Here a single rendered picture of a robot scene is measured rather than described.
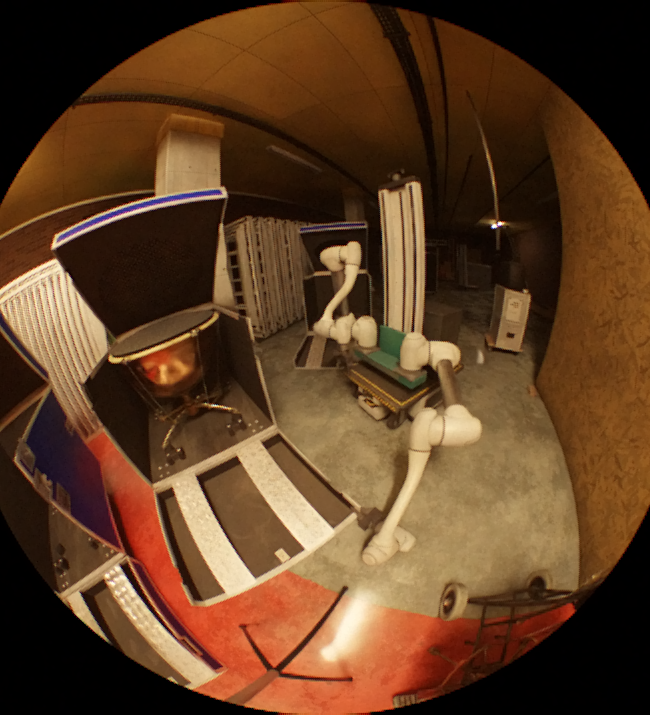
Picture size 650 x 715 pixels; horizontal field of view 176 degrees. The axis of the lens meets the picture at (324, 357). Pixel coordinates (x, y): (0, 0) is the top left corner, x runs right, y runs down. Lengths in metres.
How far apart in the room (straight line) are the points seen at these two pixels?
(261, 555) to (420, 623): 0.87
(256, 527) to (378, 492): 0.74
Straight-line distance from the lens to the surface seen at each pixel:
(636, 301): 1.85
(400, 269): 1.59
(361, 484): 1.40
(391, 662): 1.32
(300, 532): 1.25
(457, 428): 0.92
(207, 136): 2.97
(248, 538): 1.34
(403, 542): 1.10
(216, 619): 1.40
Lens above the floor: 1.22
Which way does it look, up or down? 27 degrees down
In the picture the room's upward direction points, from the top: 5 degrees counter-clockwise
